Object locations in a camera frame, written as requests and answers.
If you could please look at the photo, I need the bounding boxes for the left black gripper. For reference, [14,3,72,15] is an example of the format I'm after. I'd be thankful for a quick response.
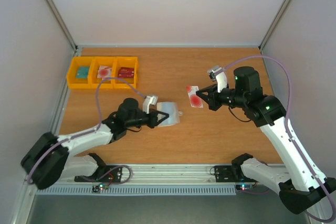
[126,108,169,129]

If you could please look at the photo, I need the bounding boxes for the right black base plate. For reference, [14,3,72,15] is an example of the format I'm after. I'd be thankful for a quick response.
[213,165,256,183]

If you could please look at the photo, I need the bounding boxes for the right small circuit board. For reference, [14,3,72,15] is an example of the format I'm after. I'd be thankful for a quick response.
[237,184,254,191]

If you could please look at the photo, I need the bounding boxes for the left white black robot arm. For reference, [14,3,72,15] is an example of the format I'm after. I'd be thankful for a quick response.
[20,98,170,189]

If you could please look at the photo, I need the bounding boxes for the white red-dot card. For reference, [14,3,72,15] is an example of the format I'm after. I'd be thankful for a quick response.
[186,86,203,108]
[97,65,112,79]

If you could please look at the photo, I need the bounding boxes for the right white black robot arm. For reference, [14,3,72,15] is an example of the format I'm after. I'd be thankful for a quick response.
[196,66,335,214]

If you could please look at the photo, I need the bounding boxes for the teal card in bin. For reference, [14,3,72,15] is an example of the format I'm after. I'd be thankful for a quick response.
[75,66,90,79]

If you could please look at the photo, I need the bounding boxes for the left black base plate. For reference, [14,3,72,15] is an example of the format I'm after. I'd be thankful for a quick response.
[74,165,123,183]

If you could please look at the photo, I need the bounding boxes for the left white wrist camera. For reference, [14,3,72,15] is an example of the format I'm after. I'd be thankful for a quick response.
[142,94,158,114]

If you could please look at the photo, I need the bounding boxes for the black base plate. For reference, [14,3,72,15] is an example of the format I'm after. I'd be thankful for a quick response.
[213,165,256,183]
[74,165,123,183]

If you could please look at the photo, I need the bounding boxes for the left small circuit board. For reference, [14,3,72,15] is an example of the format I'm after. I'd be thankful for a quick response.
[92,184,109,193]

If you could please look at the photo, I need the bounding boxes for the red card in bin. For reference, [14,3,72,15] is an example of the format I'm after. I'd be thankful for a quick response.
[118,67,135,79]

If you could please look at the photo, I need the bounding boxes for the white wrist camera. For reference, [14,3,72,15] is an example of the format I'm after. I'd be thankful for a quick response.
[207,66,228,93]
[142,94,158,114]

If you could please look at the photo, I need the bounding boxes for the yellow three-compartment bin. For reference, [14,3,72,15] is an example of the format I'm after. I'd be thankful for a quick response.
[67,56,139,89]

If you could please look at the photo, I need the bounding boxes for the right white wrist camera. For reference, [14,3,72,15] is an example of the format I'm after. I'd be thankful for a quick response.
[207,66,228,93]

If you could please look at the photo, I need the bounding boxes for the white red-dot card in bin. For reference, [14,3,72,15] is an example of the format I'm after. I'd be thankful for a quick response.
[97,65,112,79]

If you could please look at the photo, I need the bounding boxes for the small circuit board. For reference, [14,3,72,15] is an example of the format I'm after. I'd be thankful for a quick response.
[237,184,254,191]
[92,184,109,193]

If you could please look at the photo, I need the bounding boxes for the grey slotted cable duct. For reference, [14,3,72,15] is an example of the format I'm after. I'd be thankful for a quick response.
[36,185,236,196]

